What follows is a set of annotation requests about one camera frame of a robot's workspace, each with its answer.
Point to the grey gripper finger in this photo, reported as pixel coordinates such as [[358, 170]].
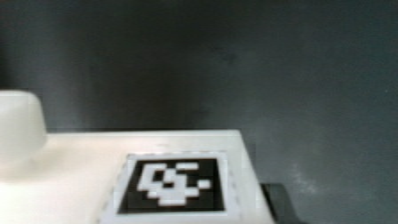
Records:
[[280, 203]]

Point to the white drawer tray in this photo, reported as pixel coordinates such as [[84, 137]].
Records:
[[161, 177]]

